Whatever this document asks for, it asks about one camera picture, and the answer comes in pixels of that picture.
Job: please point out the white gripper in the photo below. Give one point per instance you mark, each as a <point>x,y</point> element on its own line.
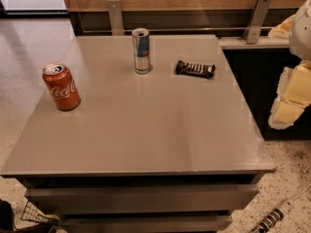
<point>301,33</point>

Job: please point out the black rxbar chocolate bar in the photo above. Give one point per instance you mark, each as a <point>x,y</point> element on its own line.
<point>194,69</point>

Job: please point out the silver blue red bull can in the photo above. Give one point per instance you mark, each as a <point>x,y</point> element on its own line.
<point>141,50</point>

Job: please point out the white power strip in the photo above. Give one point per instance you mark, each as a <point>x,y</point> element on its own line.
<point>277,214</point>

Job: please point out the grey drawer cabinet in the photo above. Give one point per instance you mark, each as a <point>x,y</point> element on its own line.
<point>154,153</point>

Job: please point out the red coca-cola can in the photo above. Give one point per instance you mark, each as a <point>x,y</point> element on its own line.
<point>61,85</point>

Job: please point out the right metal bracket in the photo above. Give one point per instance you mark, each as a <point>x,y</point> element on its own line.
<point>252,32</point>

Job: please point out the metal bracket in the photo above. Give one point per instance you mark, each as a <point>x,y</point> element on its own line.
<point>252,32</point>
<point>115,17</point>

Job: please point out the left metal bracket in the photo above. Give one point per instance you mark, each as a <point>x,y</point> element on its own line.
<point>115,17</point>

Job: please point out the black wire basket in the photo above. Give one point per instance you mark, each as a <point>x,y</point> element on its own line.
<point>30,219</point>

